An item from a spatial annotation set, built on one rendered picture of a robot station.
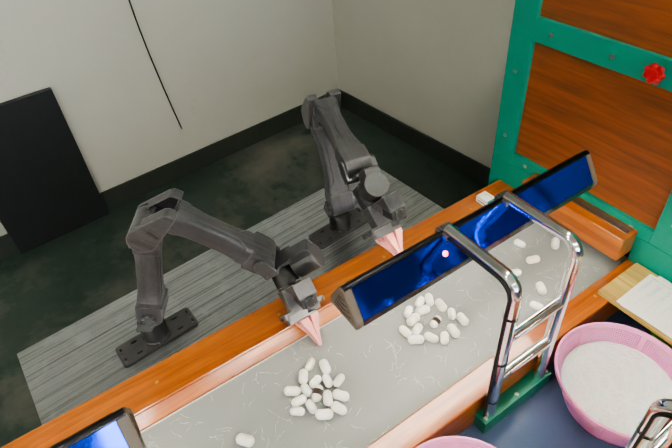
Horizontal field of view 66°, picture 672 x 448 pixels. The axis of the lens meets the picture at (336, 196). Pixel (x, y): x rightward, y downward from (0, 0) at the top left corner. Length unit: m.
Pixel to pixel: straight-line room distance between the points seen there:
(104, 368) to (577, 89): 1.33
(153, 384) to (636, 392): 1.01
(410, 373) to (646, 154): 0.72
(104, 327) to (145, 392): 0.34
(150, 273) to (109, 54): 1.70
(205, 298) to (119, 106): 1.58
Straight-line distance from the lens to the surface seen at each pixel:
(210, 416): 1.20
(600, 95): 1.36
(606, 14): 1.31
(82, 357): 1.50
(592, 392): 1.26
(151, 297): 1.28
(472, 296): 1.34
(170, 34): 2.85
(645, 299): 1.39
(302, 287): 1.11
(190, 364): 1.25
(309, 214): 1.66
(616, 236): 1.40
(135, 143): 2.96
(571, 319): 1.31
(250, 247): 1.13
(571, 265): 0.99
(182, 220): 1.09
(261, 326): 1.26
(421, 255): 0.91
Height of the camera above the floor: 1.75
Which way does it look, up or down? 39 degrees down
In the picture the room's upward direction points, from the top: 5 degrees counter-clockwise
